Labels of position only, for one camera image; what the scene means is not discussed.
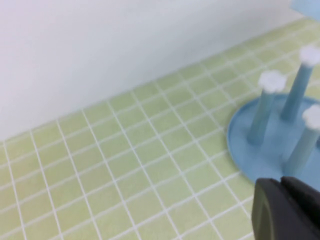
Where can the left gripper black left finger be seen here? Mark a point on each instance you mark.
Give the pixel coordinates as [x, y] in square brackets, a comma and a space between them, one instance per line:
[267, 215]

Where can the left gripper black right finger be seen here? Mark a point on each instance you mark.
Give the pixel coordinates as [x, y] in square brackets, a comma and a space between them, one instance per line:
[305, 193]

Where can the light blue plastic cup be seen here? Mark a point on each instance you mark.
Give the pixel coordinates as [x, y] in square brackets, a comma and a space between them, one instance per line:
[310, 6]

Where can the blue cup stand white caps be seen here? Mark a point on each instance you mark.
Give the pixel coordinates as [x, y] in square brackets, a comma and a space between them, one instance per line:
[250, 157]

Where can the green checked tablecloth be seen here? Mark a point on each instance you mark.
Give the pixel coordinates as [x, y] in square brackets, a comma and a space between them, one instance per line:
[125, 162]

